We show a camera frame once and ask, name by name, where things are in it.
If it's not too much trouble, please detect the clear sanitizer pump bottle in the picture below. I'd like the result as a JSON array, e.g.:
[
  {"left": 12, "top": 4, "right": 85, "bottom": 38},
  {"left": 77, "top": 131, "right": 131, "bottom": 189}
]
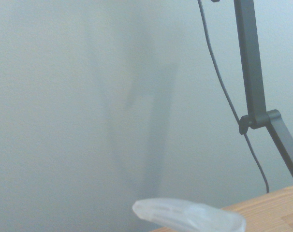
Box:
[{"left": 132, "top": 198, "right": 247, "bottom": 232}]

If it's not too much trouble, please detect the thin black stand cable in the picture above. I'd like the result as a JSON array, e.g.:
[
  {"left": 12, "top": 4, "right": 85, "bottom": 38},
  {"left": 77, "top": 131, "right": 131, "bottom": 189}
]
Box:
[{"left": 197, "top": 0, "right": 270, "bottom": 194}]

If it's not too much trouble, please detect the black camera stand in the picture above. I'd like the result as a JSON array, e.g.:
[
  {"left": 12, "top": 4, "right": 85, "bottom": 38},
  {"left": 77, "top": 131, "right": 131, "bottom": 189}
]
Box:
[{"left": 233, "top": 0, "right": 293, "bottom": 184}]

